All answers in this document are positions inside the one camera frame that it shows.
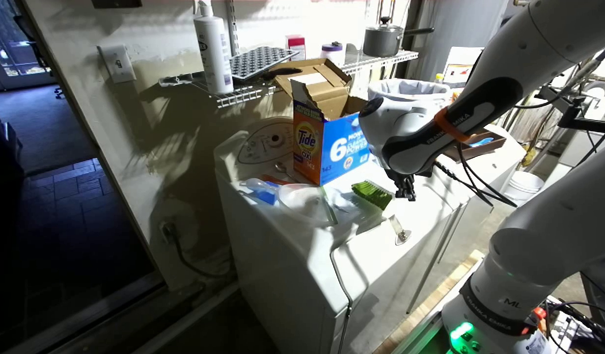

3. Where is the black power cord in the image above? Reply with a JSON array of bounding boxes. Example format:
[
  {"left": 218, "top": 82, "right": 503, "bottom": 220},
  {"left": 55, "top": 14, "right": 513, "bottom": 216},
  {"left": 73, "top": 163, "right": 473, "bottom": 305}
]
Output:
[{"left": 159, "top": 220, "right": 234, "bottom": 281}]

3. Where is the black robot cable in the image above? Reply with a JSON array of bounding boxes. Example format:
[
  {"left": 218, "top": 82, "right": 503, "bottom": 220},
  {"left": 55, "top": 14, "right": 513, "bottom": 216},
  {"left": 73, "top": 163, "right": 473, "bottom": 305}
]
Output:
[{"left": 432, "top": 145, "right": 519, "bottom": 210}]

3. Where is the green brush head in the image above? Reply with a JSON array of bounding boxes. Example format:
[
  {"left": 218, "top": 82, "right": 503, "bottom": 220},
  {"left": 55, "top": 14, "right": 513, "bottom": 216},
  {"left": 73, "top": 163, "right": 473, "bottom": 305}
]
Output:
[{"left": 352, "top": 181, "right": 393, "bottom": 210}]

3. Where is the white lotion bottle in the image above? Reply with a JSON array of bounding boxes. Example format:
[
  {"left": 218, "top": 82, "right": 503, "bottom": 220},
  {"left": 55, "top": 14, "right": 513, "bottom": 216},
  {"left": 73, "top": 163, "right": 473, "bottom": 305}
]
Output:
[{"left": 192, "top": 0, "right": 234, "bottom": 94}]

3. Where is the grey kettle pot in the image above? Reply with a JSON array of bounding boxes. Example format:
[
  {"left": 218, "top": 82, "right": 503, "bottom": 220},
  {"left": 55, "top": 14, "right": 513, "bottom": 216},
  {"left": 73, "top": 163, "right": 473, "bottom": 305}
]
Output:
[{"left": 363, "top": 16, "right": 432, "bottom": 57}]

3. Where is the clear plastic brush handle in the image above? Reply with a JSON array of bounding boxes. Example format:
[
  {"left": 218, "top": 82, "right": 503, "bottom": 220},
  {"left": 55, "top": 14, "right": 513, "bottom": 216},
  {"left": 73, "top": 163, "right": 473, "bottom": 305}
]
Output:
[{"left": 389, "top": 214, "right": 409, "bottom": 244}]

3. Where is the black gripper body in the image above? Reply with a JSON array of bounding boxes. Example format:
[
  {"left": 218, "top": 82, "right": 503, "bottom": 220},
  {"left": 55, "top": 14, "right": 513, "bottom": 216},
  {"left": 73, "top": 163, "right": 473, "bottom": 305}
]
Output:
[{"left": 389, "top": 171, "right": 416, "bottom": 200}]

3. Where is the blue orange detergent box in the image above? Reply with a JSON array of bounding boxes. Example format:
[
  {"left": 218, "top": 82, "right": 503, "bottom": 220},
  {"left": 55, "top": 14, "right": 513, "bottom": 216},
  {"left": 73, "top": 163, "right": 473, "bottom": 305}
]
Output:
[{"left": 277, "top": 59, "right": 371, "bottom": 185}]

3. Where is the wall power outlet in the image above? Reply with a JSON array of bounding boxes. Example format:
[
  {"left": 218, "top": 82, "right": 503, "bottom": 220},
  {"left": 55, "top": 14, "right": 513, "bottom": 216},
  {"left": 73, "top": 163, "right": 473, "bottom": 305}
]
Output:
[{"left": 98, "top": 45, "right": 134, "bottom": 82}]

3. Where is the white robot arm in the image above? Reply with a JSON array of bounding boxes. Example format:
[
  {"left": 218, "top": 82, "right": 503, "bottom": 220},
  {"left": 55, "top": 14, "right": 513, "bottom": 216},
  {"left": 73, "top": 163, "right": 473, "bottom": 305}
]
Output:
[{"left": 381, "top": 0, "right": 605, "bottom": 336}]

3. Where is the white wire shelf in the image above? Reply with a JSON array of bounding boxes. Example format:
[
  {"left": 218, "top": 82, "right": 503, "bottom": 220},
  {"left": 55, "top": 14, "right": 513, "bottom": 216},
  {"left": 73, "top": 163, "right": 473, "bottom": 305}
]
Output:
[{"left": 157, "top": 47, "right": 418, "bottom": 108}]

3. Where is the pink container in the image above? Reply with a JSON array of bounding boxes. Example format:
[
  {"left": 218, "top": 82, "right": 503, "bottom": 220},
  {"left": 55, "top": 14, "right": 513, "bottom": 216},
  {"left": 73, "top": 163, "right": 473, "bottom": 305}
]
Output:
[{"left": 287, "top": 35, "right": 306, "bottom": 61}]

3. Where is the wooden tray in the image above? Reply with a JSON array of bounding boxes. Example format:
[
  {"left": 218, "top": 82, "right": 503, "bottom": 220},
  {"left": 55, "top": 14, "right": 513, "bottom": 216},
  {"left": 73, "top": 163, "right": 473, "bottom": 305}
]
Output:
[{"left": 446, "top": 128, "right": 507, "bottom": 161}]

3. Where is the white jar purple lid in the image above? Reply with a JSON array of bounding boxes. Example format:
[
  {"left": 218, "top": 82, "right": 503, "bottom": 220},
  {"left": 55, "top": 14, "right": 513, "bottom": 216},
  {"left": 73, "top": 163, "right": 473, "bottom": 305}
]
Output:
[{"left": 322, "top": 41, "right": 346, "bottom": 67}]

